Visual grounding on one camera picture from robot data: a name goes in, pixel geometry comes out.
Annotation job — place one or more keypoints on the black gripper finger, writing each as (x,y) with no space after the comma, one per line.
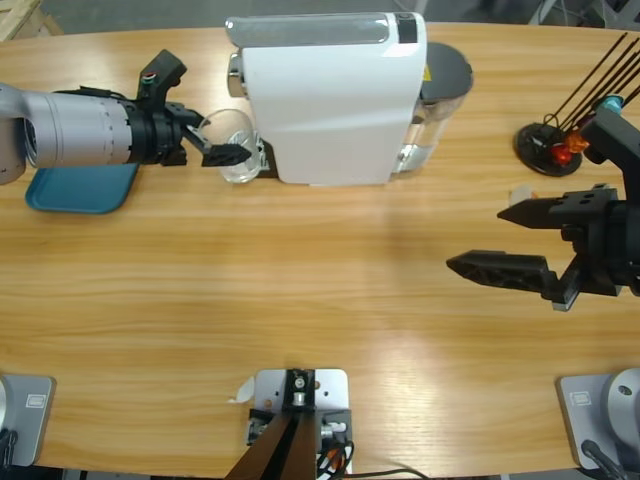
(550,212)
(500,267)
(189,115)
(225,155)

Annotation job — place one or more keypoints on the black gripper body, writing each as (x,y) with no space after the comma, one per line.
(155,135)
(610,250)

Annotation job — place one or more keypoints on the clear glass cup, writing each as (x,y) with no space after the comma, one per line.
(242,175)

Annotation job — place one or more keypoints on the white capsule coffee machine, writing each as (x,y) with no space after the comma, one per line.
(325,110)

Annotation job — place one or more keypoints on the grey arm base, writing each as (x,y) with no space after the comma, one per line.
(585,425)
(30,420)

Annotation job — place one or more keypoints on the red coffee capsule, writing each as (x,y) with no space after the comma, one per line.
(562,156)

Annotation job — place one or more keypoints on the gold orange coffee capsule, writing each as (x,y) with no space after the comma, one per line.
(576,142)

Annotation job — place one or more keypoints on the teal coffee capsule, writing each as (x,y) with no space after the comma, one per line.
(611,104)

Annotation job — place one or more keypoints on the metal drip tray grille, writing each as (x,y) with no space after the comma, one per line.
(271,162)

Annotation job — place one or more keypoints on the black capsule holder with rods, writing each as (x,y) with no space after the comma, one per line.
(537,145)

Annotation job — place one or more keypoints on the teal plastic tray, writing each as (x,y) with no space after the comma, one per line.
(80,195)

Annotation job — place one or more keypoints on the grey metal stool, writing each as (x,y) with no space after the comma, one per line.
(542,11)

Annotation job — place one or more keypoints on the white paper tag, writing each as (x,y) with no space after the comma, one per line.
(245,390)

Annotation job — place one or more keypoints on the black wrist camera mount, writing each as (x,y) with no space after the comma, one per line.
(162,70)
(615,140)

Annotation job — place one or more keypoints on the white mount block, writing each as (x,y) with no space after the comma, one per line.
(330,390)

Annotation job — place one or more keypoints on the dark camera post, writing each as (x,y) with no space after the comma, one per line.
(280,450)

